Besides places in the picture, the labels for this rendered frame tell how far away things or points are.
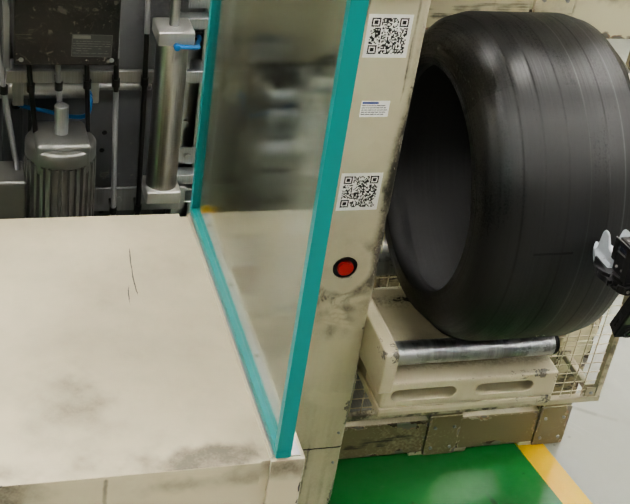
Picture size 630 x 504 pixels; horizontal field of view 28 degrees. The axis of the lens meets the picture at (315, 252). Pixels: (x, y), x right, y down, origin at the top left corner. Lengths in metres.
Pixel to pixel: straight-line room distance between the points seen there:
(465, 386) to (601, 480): 1.27
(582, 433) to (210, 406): 2.25
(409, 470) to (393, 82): 1.59
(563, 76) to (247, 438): 0.90
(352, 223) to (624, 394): 1.88
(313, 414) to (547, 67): 0.81
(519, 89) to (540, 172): 0.14
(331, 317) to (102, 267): 0.62
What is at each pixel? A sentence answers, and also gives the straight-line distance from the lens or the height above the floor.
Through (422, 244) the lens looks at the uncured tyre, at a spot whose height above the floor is 0.95.
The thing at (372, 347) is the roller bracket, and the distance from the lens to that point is 2.30.
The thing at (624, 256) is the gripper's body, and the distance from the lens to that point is 1.99.
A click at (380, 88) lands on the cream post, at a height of 1.42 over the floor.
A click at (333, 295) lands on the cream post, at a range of 2.27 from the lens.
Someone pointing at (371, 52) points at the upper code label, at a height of 1.48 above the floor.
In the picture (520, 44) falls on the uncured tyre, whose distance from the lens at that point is 2.15.
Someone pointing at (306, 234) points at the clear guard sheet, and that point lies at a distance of 1.36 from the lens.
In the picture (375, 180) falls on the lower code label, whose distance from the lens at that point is 2.15.
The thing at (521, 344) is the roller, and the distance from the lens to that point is 2.40.
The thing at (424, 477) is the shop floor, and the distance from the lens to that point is 3.42.
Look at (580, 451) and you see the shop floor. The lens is 3.65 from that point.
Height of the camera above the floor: 2.31
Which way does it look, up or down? 33 degrees down
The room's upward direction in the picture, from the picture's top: 9 degrees clockwise
